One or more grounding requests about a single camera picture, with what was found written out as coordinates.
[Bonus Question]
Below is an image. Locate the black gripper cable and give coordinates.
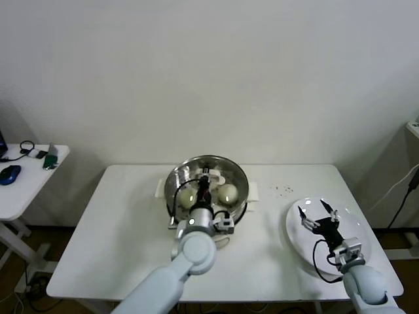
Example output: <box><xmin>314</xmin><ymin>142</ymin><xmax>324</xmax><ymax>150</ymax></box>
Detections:
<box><xmin>312</xmin><ymin>240</ymin><xmax>344</xmax><ymax>284</ymax></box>
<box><xmin>168</xmin><ymin>181</ymin><xmax>202</xmax><ymax>230</ymax></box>

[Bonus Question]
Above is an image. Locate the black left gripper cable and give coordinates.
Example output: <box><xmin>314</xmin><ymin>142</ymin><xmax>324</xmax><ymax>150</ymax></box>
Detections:
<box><xmin>168</xmin><ymin>181</ymin><xmax>202</xmax><ymax>230</ymax></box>

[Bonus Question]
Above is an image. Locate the white round plate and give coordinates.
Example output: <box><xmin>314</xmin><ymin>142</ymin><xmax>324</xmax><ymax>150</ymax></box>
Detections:
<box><xmin>285</xmin><ymin>196</ymin><xmax>373</xmax><ymax>277</ymax></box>

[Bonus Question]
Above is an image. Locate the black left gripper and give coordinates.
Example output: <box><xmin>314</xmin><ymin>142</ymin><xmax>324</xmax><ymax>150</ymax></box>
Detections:
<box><xmin>196</xmin><ymin>167</ymin><xmax>213</xmax><ymax>209</ymax></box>

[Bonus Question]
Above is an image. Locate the black power cable with plug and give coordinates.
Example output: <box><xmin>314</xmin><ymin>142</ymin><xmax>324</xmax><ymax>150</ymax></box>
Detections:
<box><xmin>386</xmin><ymin>169</ymin><xmax>419</xmax><ymax>232</ymax></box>

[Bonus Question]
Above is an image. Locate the dark laptop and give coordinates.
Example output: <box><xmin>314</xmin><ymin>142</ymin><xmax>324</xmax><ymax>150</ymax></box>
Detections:
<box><xmin>0</xmin><ymin>128</ymin><xmax>9</xmax><ymax>160</ymax></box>

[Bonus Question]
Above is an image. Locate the green small tool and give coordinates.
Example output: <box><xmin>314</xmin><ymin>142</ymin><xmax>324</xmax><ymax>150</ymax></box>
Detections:
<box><xmin>44</xmin><ymin>153</ymin><xmax>60</xmax><ymax>171</ymax></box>

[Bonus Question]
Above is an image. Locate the blue computer mouse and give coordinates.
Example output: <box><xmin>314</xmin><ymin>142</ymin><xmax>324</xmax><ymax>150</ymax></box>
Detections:
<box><xmin>0</xmin><ymin>165</ymin><xmax>23</xmax><ymax>186</ymax></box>

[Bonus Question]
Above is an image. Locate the thin black looped cable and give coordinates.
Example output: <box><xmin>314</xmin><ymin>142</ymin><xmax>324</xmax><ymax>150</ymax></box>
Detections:
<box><xmin>0</xmin><ymin>140</ymin><xmax>36</xmax><ymax>163</ymax></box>

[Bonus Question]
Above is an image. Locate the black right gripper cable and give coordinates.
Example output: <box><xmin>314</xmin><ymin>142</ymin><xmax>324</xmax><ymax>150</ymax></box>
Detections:
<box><xmin>312</xmin><ymin>240</ymin><xmax>344</xmax><ymax>284</ymax></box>

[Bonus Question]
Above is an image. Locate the stainless steel steamer basket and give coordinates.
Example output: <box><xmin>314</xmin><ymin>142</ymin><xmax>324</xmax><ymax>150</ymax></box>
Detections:
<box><xmin>164</xmin><ymin>155</ymin><xmax>250</xmax><ymax>227</ymax></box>

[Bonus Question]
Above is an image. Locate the white steamed baozi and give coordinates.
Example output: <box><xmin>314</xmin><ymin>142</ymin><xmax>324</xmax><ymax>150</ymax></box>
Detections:
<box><xmin>178</xmin><ymin>189</ymin><xmax>197</xmax><ymax>209</ymax></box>
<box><xmin>217</xmin><ymin>184</ymin><xmax>239</xmax><ymax>205</ymax></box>

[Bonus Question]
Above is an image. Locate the white side table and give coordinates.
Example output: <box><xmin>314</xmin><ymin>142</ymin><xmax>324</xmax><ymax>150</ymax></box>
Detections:
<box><xmin>0</xmin><ymin>143</ymin><xmax>71</xmax><ymax>288</ymax></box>

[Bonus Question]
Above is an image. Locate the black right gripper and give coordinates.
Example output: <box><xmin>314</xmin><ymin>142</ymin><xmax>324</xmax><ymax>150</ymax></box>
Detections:
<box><xmin>297</xmin><ymin>199</ymin><xmax>345</xmax><ymax>251</ymax></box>

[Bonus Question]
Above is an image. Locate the round glass pot lid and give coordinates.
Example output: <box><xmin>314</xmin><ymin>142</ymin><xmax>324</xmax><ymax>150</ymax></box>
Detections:
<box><xmin>164</xmin><ymin>155</ymin><xmax>250</xmax><ymax>226</ymax></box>

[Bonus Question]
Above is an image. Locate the white wall cable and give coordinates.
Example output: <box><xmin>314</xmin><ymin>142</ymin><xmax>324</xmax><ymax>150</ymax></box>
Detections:
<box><xmin>371</xmin><ymin>163</ymin><xmax>419</xmax><ymax>210</ymax></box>

